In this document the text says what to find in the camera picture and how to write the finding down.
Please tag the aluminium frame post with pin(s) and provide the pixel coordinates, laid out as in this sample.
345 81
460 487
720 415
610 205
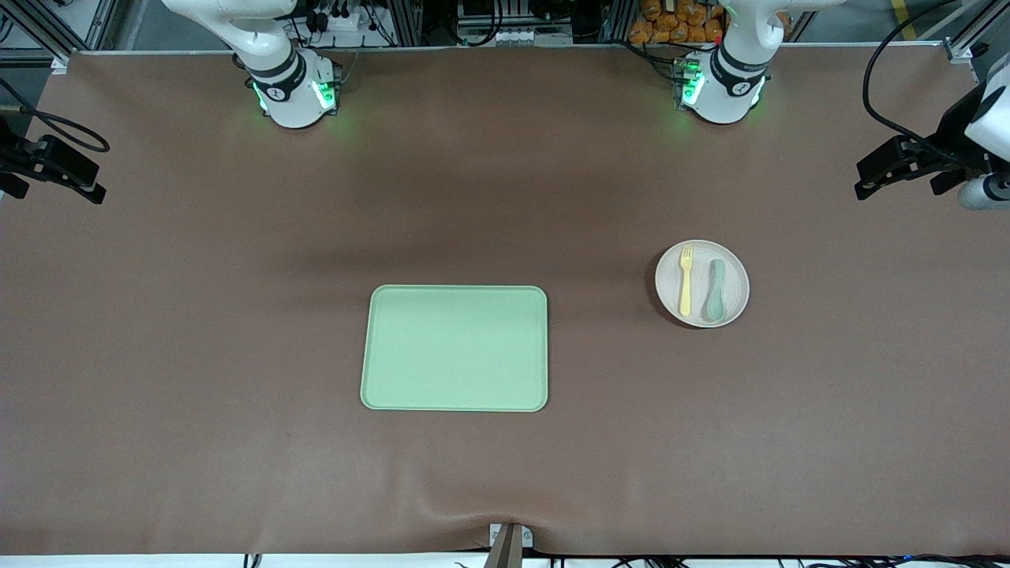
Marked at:
406 20
618 20

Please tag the light green rectangular tray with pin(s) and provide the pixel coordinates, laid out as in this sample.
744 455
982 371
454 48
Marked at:
454 347

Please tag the grey-green plastic spoon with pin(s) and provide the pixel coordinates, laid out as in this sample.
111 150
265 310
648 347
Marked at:
715 304

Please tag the pile of orange items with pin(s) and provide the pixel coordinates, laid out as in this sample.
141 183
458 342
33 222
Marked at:
671 28

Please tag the white power strip with plugs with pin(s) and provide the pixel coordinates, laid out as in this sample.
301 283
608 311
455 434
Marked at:
343 20

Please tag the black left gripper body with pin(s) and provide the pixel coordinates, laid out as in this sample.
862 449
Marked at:
955 128

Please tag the brown table cover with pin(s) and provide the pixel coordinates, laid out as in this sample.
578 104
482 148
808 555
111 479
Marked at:
237 355

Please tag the metal table edge bracket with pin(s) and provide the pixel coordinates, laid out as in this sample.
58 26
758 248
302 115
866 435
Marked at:
509 544

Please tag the yellow plastic fork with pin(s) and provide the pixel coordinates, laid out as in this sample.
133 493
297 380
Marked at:
686 292

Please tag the aluminium frame rail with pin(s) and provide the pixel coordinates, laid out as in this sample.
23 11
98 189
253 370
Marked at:
974 43
47 24

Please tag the white long socket strip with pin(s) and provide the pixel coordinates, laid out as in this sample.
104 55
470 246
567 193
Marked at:
513 36

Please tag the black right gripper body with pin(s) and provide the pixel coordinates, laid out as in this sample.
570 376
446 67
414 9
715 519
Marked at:
17 155

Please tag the beige round plate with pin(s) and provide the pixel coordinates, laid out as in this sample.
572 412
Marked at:
669 288

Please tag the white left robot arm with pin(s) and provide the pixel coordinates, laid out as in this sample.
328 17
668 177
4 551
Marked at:
726 87

